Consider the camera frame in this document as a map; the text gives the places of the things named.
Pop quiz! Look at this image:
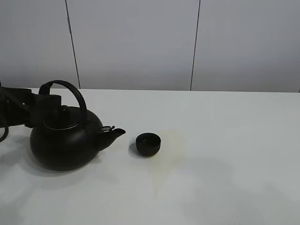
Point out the small black teacup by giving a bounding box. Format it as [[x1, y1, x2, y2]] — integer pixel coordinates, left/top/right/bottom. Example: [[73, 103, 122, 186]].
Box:
[[135, 133, 161, 157]]

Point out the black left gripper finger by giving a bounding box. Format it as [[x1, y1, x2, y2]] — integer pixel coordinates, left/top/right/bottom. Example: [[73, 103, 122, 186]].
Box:
[[60, 105, 71, 121], [35, 95, 61, 117]]

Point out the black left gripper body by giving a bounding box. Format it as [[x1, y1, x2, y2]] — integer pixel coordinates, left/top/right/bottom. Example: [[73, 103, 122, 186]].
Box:
[[0, 87, 39, 128]]

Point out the black cast iron teapot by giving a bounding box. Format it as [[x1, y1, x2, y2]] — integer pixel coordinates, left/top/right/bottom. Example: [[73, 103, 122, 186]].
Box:
[[30, 80, 126, 171]]

